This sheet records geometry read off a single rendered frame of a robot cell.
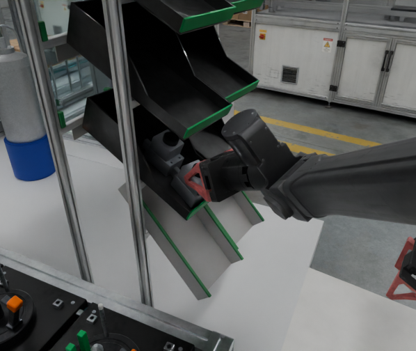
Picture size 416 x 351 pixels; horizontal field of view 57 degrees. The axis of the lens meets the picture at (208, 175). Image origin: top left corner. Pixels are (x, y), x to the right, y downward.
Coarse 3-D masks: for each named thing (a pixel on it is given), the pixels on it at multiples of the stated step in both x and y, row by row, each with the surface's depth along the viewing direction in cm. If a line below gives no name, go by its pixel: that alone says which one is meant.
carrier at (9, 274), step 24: (0, 288) 84; (24, 288) 84; (48, 288) 84; (0, 312) 75; (24, 312) 77; (48, 312) 79; (72, 312) 79; (0, 336) 72; (24, 336) 74; (48, 336) 74
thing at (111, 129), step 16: (96, 96) 72; (112, 96) 76; (96, 112) 71; (112, 112) 80; (144, 112) 82; (96, 128) 73; (112, 128) 70; (144, 128) 81; (160, 128) 82; (112, 144) 72; (192, 144) 78; (144, 160) 69; (192, 160) 80; (144, 176) 71; (160, 176) 74; (160, 192) 70; (176, 192) 73; (176, 208) 70; (192, 208) 72
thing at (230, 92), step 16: (192, 32) 84; (208, 32) 82; (192, 48) 83; (208, 48) 84; (192, 64) 79; (208, 64) 81; (224, 64) 83; (208, 80) 77; (224, 80) 79; (240, 80) 82; (256, 80) 80; (224, 96) 71; (240, 96) 77
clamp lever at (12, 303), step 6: (6, 300) 70; (12, 300) 69; (18, 300) 69; (12, 306) 68; (18, 306) 69; (12, 312) 70; (18, 312) 71; (12, 318) 71; (18, 318) 73; (12, 324) 72
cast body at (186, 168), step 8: (176, 168) 74; (184, 168) 69; (192, 168) 69; (176, 176) 71; (176, 184) 72; (184, 184) 70; (200, 184) 69; (184, 192) 71; (192, 192) 69; (184, 200) 72; (192, 200) 70; (200, 200) 71
